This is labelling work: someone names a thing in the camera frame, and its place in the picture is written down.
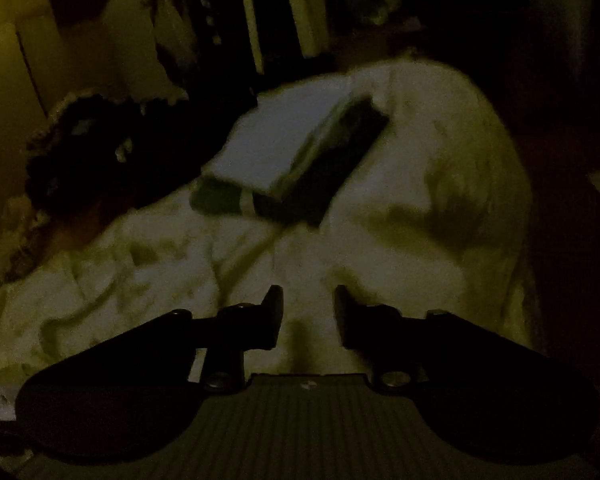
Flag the hanging clothes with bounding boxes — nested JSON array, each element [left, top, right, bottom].
[[150, 0, 331, 93]]

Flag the patterned cloth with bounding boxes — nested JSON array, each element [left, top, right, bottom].
[[0, 195, 56, 283]]

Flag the white bed blanket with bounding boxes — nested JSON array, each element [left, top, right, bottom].
[[0, 57, 546, 421]]

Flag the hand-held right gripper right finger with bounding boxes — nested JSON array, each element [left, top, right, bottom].
[[332, 285, 571, 392]]

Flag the frilly knitted cloth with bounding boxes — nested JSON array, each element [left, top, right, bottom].
[[42, 86, 191, 121]]

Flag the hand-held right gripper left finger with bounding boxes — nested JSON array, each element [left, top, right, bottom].
[[55, 285, 284, 393]]

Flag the white garment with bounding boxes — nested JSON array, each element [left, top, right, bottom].
[[202, 72, 361, 198]]

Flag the dark bedside furniture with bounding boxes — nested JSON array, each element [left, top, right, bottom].
[[330, 0, 431, 56]]

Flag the beige padded headboard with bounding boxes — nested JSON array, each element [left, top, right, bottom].
[[0, 0, 181, 231]]

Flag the pile of dark clothes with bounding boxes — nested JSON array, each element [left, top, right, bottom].
[[25, 90, 258, 211]]

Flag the dark garment with stripe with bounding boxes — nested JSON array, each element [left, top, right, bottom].
[[190, 97, 391, 228]]

